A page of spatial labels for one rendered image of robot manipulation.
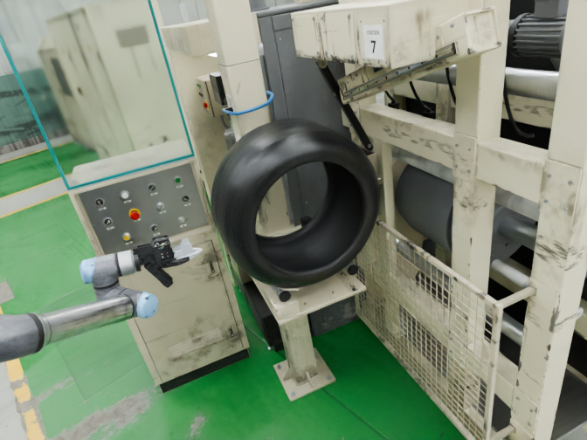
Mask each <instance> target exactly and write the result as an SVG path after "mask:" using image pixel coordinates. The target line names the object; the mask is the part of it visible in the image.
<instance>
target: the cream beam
mask: <svg viewBox="0 0 587 440"><path fill-rule="evenodd" d="M470 10H472V0H363V1H355V2H349V3H340V4H336V5H331V6H327V7H321V8H317V9H312V10H304V11H299V12H295V13H291V18H292V19H291V21H292V25H293V36H294V42H295V49H296V55H297V57H303V58H315V59H321V60H328V61H335V62H341V63H348V64H354V65H366V66H373V67H379V68H386V69H395V68H398V67H402V66H406V65H412V64H416V63H419V62H423V61H429V60H433V59H434V56H435V51H436V50H437V49H436V28H437V27H438V26H439V25H441V24H443V23H445V22H446V21H448V20H450V19H452V18H454V17H456V16H458V15H459V14H461V13H463V12H465V11H470ZM373 24H382V25H383V53H384V60H381V59H373V58H365V51H364V39H363V25H373Z"/></svg>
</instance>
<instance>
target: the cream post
mask: <svg viewBox="0 0 587 440"><path fill-rule="evenodd" d="M204 5H205V9H206V13H207V17H208V20H209V25H210V28H211V35H212V39H213V43H214V47H215V51H216V55H217V59H218V63H219V69H220V75H221V77H222V80H223V85H224V91H225V96H226V94H228V95H230V96H231V100H232V104H233V108H234V112H241V111H244V110H247V109H250V108H253V107H257V106H259V105H262V104H264V103H266V102H267V98H266V89H265V85H264V80H263V75H262V70H261V65H260V61H259V52H258V46H257V42H256V38H255V32H254V28H253V23H252V14H251V9H250V4H249V0H204ZM226 99H227V96H226ZM231 122H232V125H233V130H234V134H235V137H236V141H238V139H237V136H236V134H238V135H239V139H240V138H241V137H243V136H244V135H245V134H247V133H249V132H250V131H252V130H253V129H254V128H256V127H259V126H262V125H264V124H266V123H269V122H271V117H270V113H269V107H268V105H267V106H265V107H262V108H260V109H258V110H256V111H253V112H250V113H244V114H241V115H235V116H234V115H231ZM256 227H257V232H258V234H259V235H262V236H267V237H268V236H271V235H272V234H275V233H278V232H281V231H283V230H288V229H291V225H290V221H289V215H288V211H287V202H286V198H285V192H284V188H283V183H282V178H280V179H279V180H278V181H277V182H276V183H275V184H274V185H273V186H272V187H271V188H270V189H269V190H268V191H267V193H266V195H265V197H264V199H263V200H262V202H261V205H260V206H259V211H258V214H257V218H256ZM279 327H280V333H281V338H282V340H283V345H284V349H285V353H286V357H287V364H288V367H289V368H291V369H292V374H293V378H294V379H295V381H296V383H297V384H299V383H301V382H303V381H305V380H307V374H306V372H308V373H309V376H310V378H312V377H314V376H316V375H318V371H317V366H316V361H315V357H314V348H313V343H312V338H311V333H310V328H309V324H308V319H307V314H306V315H304V316H301V317H299V318H297V319H295V320H291V321H289V322H287V323H285V324H282V325H279Z"/></svg>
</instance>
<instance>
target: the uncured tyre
mask: <svg viewBox="0 0 587 440"><path fill-rule="evenodd" d="M311 162H322V163H323V165H324V168H325V170H326V175H327V189H326V194H325V197H324V200H323V202H322V205H321V207H320V208H319V210H318V212H317V213H316V214H315V216H314V217H313V218H312V219H311V220H310V221H309V222H308V223H307V224H306V225H304V226H303V227H302V228H300V229H299V230H297V231H295V232H293V233H290V234H287V235H285V236H279V237H267V236H262V235H259V234H257V233H256V232H255V225H256V218H257V214H258V211H259V206H260V205H261V202H262V200H263V199H264V197H265V195H266V193H267V191H268V190H269V189H270V188H271V187H272V186H273V185H274V184H275V183H276V182H277V181H278V180H279V179H280V178H281V177H282V176H283V175H284V174H286V173H287V172H289V171H290V170H292V169H294V168H297V167H299V166H301V165H304V164H307V163H311ZM379 204H380V189H379V182H378V179H377V175H376V171H375V169H374V167H373V165H372V163H371V161H370V160H369V158H368V156H367V155H366V154H365V153H364V152H363V151H362V149H361V148H360V147H359V146H358V145H357V144H356V143H354V142H353V141H352V140H351V139H350V138H348V137H346V136H345V135H343V134H339V133H337V132H336V131H334V130H331V129H329V128H327V127H324V126H322V125H320V124H318V123H315V122H312V121H310V120H301V119H284V120H276V121H272V122H269V123H266V124H264V125H262V126H259V127H256V128H254V129H253V130H252V131H250V132H249V133H247V134H245V135H244V136H243V137H241V138H240V139H239V140H238V141H237V142H236V143H235V144H234V145H233V146H232V147H231V148H230V150H229V151H228V152H227V154H226V155H225V156H224V158H223V160H222V161H221V163H220V165H219V167H218V170H217V173H216V175H215V178H214V182H213V185H212V190H211V213H212V217H213V221H214V224H215V226H216V228H217V230H218V233H219V235H220V237H221V238H222V240H223V242H224V244H225V246H226V248H227V250H228V252H229V253H230V254H231V257H232V258H233V260H234V261H235V262H236V264H237V265H238V266H239V267H240V268H241V269H242V270H243V271H244V272H246V273H247V274H249V275H250V276H252V277H253V278H255V279H257V280H258V281H260V282H262V283H265V284H267V285H272V286H276V287H284V288H297V287H303V286H308V285H313V284H316V283H319V282H322V281H323V280H325V279H327V278H330V277H332V276H333V275H335V274H336V273H337V272H339V271H340V270H342V269H343V268H344V267H345V266H347V265H348V264H349V263H350V262H351V261H352V260H353V259H354V258H355V257H356V256H357V254H358V253H359V252H360V251H361V249H362V248H363V246H364V245H365V244H366V243H367V241H368V239H369V237H370V235H371V232H372V231H373V229H374V226H375V224H376V219H377V215H378V211H379Z"/></svg>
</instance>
